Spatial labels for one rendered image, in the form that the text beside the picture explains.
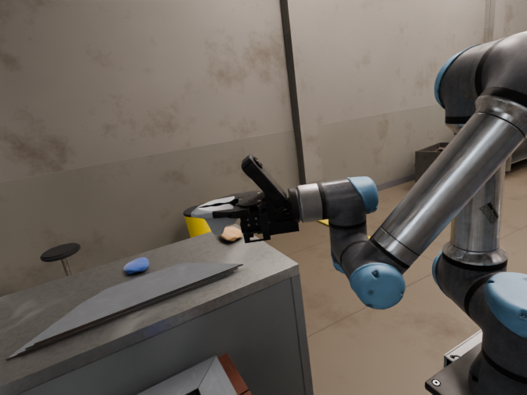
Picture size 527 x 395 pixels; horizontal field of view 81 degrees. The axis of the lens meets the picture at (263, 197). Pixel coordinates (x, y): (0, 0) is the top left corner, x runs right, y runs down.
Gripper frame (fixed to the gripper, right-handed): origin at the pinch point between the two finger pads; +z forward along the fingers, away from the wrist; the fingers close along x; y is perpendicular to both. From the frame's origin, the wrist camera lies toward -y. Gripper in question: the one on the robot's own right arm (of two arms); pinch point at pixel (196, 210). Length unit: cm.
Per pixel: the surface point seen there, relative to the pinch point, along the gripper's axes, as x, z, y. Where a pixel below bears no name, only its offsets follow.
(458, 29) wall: 553, -392, -35
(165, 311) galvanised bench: 22, 24, 43
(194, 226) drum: 251, 74, 128
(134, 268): 51, 45, 44
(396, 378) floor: 67, -73, 156
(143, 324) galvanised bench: 17, 29, 42
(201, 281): 35, 14, 43
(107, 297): 31, 47, 41
